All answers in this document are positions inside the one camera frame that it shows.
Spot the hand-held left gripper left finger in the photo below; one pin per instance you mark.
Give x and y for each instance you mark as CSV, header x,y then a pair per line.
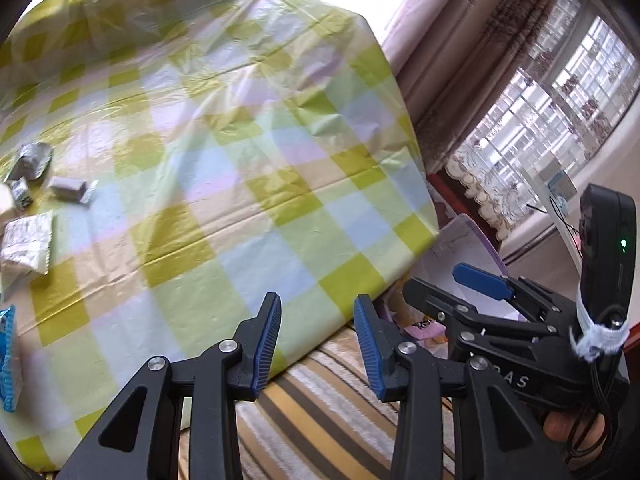
x,y
265,350

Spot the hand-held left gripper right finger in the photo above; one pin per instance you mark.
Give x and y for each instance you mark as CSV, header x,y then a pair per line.
x,y
370,350

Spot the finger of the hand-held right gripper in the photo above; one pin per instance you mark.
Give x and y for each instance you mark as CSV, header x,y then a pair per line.
x,y
480,282
430,297

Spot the pink snack packet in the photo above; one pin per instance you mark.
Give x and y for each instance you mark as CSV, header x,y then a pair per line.
x,y
425,331

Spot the small white printed candy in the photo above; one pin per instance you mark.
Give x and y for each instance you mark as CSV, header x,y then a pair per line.
x,y
20,195

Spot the person's right hand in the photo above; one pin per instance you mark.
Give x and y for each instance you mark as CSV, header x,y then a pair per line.
x,y
565,427

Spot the striped plush towel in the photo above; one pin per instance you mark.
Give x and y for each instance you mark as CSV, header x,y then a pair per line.
x,y
325,425

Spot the sheer floral lace curtain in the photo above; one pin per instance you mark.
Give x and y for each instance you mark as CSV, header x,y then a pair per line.
x,y
480,185

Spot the small white box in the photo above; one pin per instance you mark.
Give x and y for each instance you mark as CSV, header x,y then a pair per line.
x,y
560,190

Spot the green checked plastic tablecloth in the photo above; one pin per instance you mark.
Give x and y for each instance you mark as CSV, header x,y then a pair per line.
x,y
225,160

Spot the window with white grid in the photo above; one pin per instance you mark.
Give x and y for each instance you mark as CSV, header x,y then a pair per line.
x,y
550,100

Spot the patterned pink curtain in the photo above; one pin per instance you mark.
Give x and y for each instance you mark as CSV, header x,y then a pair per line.
x,y
450,60

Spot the clear packet with beige cake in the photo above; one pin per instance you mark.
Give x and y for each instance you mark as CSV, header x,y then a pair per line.
x,y
67,187

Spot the blue and white snack packet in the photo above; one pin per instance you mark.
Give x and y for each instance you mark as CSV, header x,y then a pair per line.
x,y
9,360

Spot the green and silver snack packet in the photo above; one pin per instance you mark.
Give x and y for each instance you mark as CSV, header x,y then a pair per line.
x,y
31,160

